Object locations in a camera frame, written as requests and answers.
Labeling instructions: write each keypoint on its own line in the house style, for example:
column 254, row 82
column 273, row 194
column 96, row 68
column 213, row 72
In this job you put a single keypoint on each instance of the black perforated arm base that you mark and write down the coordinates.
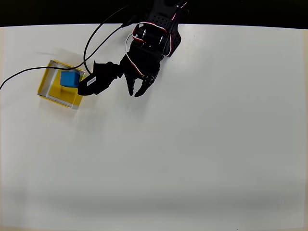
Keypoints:
column 176, row 41

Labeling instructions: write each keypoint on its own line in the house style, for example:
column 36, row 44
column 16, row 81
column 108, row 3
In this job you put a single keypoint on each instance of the blue cube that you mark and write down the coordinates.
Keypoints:
column 69, row 79

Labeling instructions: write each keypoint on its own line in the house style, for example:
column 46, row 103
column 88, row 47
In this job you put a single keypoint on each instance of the yellow open box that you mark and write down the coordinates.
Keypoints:
column 55, row 95

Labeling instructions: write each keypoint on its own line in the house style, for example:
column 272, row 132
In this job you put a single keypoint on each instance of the black camera on gripper mount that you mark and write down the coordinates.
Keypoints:
column 101, row 79

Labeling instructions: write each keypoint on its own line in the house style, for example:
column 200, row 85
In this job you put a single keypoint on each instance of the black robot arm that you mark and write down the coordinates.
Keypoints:
column 161, row 16

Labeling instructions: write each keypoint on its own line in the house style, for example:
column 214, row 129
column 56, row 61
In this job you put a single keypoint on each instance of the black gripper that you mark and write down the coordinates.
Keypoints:
column 136, row 74

